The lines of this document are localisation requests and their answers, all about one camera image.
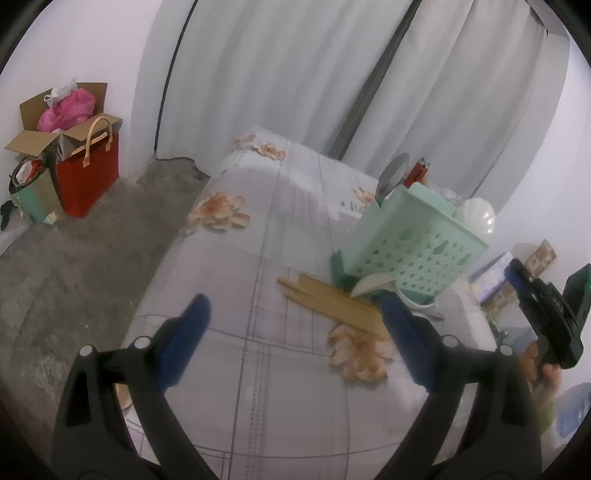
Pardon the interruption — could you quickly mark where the white plastic bag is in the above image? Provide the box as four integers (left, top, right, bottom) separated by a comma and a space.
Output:
44, 79, 80, 108

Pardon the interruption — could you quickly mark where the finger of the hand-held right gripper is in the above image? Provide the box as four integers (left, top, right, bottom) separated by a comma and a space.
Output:
505, 258, 549, 319

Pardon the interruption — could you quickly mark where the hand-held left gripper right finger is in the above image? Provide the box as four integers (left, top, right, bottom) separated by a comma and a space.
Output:
365, 294, 542, 480

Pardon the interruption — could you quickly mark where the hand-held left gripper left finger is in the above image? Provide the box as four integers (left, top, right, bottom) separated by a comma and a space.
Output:
53, 293, 218, 480

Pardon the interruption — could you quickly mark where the green paper bag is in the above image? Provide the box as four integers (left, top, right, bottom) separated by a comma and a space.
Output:
9, 157, 64, 226

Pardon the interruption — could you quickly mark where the beige round object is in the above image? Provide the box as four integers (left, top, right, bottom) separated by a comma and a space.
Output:
115, 382, 136, 412

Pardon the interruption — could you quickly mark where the metal spoon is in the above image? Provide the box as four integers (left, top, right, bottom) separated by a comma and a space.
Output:
376, 152, 411, 205

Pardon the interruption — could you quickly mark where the pink plastic bag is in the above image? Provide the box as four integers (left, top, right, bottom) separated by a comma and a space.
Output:
38, 90, 96, 133

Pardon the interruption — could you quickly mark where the green perforated plastic basket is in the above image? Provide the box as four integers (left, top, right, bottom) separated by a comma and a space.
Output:
329, 182, 490, 298

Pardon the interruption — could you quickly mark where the person's right hand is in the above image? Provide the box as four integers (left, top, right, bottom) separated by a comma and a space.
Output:
526, 344, 562, 398

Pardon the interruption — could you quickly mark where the pile of wooden chopsticks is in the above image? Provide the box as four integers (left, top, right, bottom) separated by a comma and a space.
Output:
276, 272, 389, 341

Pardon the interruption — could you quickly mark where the open cardboard box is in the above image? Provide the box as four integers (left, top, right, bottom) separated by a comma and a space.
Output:
4, 83, 123, 160

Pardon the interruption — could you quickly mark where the red gift bag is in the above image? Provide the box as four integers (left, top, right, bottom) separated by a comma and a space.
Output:
55, 116, 120, 219

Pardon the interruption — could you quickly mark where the patterned box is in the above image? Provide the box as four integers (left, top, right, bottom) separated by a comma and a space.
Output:
512, 239, 556, 274

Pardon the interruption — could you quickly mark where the beige plastic spoon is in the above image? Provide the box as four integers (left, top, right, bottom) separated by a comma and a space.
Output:
350, 273, 399, 298

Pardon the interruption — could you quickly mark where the white curtain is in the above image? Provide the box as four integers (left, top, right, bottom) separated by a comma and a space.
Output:
133, 0, 419, 162
351, 0, 570, 201

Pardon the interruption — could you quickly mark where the red bottle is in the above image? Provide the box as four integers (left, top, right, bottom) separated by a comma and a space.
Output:
405, 158, 431, 186

